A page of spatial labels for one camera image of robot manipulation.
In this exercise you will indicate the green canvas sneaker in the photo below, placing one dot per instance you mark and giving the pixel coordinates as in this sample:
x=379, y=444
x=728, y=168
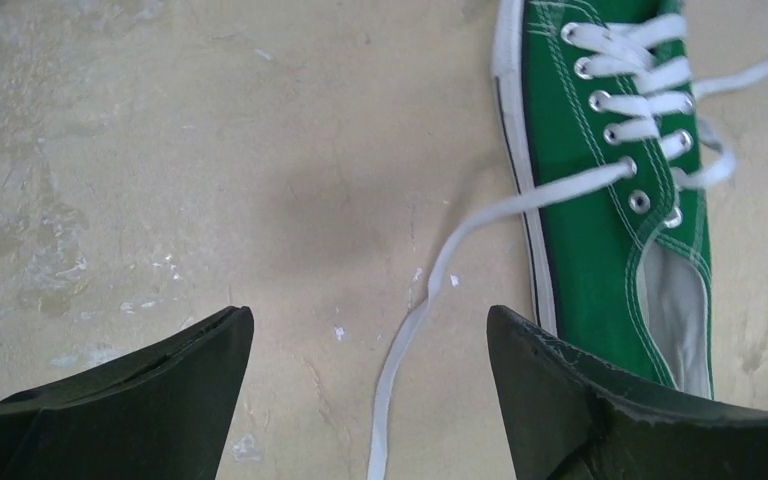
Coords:
x=623, y=272

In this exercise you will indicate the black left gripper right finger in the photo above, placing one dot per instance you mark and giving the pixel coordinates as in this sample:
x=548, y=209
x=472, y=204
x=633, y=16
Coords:
x=570, y=415

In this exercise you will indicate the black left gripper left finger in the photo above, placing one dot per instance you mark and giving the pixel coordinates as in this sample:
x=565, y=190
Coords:
x=160, y=412

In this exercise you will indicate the white shoelace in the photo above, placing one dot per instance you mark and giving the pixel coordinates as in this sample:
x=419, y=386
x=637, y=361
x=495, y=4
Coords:
x=718, y=162

